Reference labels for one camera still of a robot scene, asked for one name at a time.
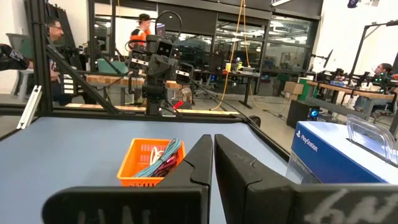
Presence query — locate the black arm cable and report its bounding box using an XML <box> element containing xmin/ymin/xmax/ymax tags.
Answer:
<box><xmin>189</xmin><ymin>77</ymin><xmax>262</xmax><ymax>125</ymax></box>

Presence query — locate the cardboard box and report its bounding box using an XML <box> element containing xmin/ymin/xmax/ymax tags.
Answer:
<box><xmin>283</xmin><ymin>81</ymin><xmax>305</xmax><ymax>96</ymax></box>

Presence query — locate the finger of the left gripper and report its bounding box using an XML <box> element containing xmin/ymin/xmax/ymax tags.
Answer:
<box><xmin>175</xmin><ymin>63</ymin><xmax>195</xmax><ymax>84</ymax></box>
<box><xmin>126</xmin><ymin>49</ymin><xmax>147</xmax><ymax>72</ymax></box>

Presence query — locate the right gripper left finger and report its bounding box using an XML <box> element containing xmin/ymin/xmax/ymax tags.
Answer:
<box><xmin>42</xmin><ymin>134</ymin><xmax>215</xmax><ymax>224</ymax></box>

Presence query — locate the silver aluminium bracket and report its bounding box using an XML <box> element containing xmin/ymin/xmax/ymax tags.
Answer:
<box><xmin>17</xmin><ymin>85</ymin><xmax>43</xmax><ymax>130</ymax></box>

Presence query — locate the orange plastic basket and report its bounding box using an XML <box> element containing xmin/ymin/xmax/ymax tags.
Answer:
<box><xmin>117</xmin><ymin>138</ymin><xmax>187</xmax><ymax>187</ymax></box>

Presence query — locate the black aluminium frame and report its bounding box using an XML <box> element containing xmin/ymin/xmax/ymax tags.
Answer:
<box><xmin>24</xmin><ymin>0</ymin><xmax>125</xmax><ymax>116</ymax></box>

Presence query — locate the blue braided USB cable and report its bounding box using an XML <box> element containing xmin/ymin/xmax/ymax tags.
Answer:
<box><xmin>133</xmin><ymin>138</ymin><xmax>182</xmax><ymax>178</ymax></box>

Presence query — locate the black stand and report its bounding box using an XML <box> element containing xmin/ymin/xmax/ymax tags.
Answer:
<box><xmin>348</xmin><ymin>20</ymin><xmax>398</xmax><ymax>78</ymax></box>

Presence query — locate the person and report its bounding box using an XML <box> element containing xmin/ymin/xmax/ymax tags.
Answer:
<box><xmin>45</xmin><ymin>17</ymin><xmax>68</xmax><ymax>105</ymax></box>
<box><xmin>354</xmin><ymin>63</ymin><xmax>394</xmax><ymax>113</ymax></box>
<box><xmin>129</xmin><ymin>12</ymin><xmax>152</xmax><ymax>43</ymax></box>

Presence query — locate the yellow hanging cable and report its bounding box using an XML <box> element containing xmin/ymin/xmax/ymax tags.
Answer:
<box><xmin>211</xmin><ymin>0</ymin><xmax>254</xmax><ymax>111</ymax></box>

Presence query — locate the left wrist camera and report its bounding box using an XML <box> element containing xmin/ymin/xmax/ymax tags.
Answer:
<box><xmin>146</xmin><ymin>34</ymin><xmax>175</xmax><ymax>58</ymax></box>

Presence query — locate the wooden table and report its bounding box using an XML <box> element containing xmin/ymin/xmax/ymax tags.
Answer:
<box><xmin>306</xmin><ymin>80</ymin><xmax>398</xmax><ymax>102</ymax></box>

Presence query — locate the blue PlayStation controller box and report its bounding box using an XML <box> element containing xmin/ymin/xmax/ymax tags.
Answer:
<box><xmin>285</xmin><ymin>114</ymin><xmax>398</xmax><ymax>185</ymax></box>

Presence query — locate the pink braided USB cable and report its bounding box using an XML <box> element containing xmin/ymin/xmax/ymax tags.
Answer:
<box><xmin>152</xmin><ymin>154</ymin><xmax>178</xmax><ymax>177</ymax></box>

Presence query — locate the black desk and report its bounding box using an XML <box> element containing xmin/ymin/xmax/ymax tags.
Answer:
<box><xmin>192</xmin><ymin>70</ymin><xmax>261</xmax><ymax>110</ymax></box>

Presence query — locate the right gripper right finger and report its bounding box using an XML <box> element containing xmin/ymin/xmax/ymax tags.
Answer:
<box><xmin>214</xmin><ymin>134</ymin><xmax>398</xmax><ymax>224</ymax></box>

